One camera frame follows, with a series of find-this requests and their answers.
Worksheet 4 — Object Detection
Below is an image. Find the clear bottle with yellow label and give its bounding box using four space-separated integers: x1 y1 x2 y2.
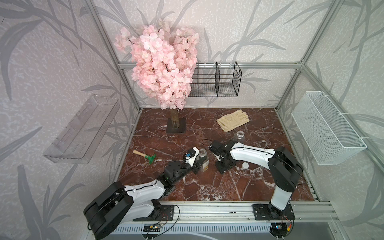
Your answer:
198 149 209 172

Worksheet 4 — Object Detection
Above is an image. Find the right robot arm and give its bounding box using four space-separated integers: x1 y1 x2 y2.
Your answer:
209 141 303 213

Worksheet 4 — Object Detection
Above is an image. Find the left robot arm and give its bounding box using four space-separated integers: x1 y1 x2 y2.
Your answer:
84 154 208 240

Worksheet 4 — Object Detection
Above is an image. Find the clear bottle with blue label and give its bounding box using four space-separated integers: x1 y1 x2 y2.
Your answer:
233 131 246 143

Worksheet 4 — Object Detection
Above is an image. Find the white bottle cap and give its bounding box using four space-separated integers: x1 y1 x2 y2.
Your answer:
242 162 249 170

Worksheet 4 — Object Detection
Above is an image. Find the beige work glove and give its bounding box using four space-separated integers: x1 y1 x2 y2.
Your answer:
217 110 250 132

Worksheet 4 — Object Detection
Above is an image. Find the pink artificial blossom tree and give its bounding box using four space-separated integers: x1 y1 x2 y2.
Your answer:
115 22 200 129

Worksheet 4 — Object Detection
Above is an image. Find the white mesh basket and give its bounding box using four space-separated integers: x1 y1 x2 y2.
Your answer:
292 91 367 166

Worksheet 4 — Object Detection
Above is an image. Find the green toy rake wooden handle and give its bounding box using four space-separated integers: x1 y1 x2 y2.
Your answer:
133 150 156 165

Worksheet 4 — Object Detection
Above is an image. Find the aluminium mounting rail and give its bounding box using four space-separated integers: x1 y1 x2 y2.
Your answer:
92 200 340 224

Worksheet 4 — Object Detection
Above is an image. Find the black wire basket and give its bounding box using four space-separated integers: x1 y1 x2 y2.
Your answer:
189 62 242 98

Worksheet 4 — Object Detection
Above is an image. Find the clear acrylic wall shelf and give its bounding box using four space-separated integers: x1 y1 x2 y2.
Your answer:
43 94 121 164

